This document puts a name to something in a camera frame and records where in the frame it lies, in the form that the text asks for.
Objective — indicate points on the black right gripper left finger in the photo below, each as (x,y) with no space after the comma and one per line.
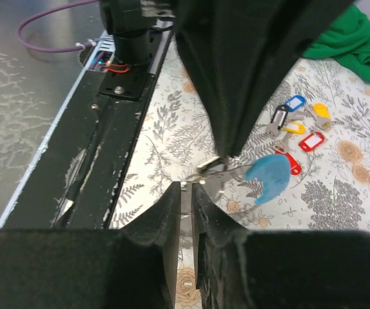
(131,267)

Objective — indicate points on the yellow key tag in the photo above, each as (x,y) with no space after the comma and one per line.
(295,128)
(323,121)

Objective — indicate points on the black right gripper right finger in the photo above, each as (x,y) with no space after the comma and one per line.
(240,268)

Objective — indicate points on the black key tag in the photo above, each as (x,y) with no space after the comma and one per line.
(277,120)

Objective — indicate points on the white slotted cable duct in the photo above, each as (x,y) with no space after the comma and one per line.
(102,55)

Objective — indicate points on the red outlined key tag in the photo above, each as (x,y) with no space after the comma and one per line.
(312,141)

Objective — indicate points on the floral patterned tablecloth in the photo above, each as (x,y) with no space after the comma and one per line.
(330,187)

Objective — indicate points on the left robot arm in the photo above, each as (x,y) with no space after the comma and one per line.
(129,23)

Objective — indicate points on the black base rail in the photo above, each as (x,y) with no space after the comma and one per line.
(75,178)

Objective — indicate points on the dark blue key tag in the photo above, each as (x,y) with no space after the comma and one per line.
(295,102)

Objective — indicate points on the green crumpled cloth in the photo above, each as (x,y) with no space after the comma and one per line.
(347,41)

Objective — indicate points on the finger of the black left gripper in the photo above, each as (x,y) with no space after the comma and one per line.
(237,52)

